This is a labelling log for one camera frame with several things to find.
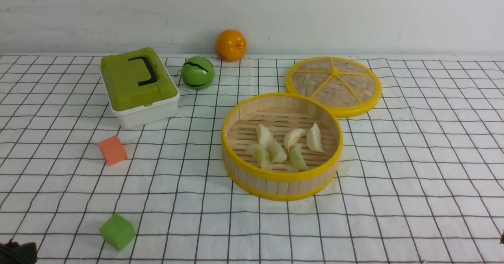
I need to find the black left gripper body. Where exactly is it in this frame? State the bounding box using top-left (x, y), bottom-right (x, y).
top-left (0, 240), bottom-right (38, 264)

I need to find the white dumpling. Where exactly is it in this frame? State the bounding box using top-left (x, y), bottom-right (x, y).
top-left (283, 128), bottom-right (307, 153)
top-left (256, 124), bottom-right (274, 149)
top-left (306, 123), bottom-right (324, 153)

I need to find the greenish dumpling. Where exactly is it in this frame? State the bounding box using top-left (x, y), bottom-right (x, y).
top-left (268, 139), bottom-right (287, 164)
top-left (245, 143), bottom-right (271, 169)
top-left (288, 144), bottom-right (309, 172)

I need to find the yellow rim bamboo steamer lid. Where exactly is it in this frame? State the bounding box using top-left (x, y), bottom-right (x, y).
top-left (285, 56), bottom-right (382, 118)

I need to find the yellow rim bamboo steamer tray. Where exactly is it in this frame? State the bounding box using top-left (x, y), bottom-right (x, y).
top-left (221, 92), bottom-right (343, 201)

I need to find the white black grid tablecloth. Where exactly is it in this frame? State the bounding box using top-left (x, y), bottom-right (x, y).
top-left (0, 54), bottom-right (504, 264)

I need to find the green foam cube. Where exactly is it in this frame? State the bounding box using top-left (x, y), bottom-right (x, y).
top-left (99, 213), bottom-right (136, 251)

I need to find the orange foam cube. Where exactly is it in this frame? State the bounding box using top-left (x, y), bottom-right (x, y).
top-left (98, 136), bottom-right (128, 166)

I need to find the green lid white box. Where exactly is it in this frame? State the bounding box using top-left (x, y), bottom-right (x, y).
top-left (100, 47), bottom-right (180, 129)

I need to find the green watermelon toy ball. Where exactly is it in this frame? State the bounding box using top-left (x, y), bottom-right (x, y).
top-left (181, 56), bottom-right (215, 90)

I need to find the orange toy fruit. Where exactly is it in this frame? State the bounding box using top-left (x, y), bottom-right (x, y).
top-left (215, 29), bottom-right (247, 62)

